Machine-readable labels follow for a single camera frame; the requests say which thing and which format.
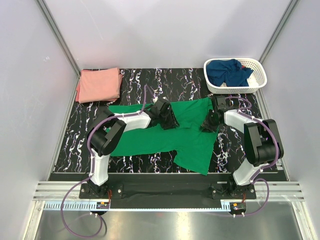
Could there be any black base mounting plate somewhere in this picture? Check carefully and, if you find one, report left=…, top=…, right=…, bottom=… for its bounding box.
left=79, top=173, right=257, bottom=207

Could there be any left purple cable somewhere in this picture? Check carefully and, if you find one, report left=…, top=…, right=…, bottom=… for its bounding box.
left=60, top=84, right=153, bottom=237

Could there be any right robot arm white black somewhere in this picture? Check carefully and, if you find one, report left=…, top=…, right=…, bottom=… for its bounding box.
left=200, top=96, right=284, bottom=199

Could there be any green t shirt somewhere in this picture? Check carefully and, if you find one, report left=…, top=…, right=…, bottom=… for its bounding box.
left=111, top=97, right=218, bottom=175

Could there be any blue t shirt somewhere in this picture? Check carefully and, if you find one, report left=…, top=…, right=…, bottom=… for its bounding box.
left=205, top=59, right=254, bottom=87

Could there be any folded pink t shirt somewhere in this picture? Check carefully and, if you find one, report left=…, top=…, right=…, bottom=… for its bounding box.
left=75, top=67, right=123, bottom=104

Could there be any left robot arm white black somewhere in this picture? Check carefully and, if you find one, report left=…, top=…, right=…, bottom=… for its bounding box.
left=87, top=98, right=180, bottom=198

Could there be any white slotted cable duct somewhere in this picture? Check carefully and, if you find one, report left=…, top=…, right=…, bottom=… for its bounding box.
left=44, top=200, right=231, bottom=212

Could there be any white perforated plastic basket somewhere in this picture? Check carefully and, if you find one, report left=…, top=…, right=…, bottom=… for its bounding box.
left=203, top=58, right=267, bottom=94

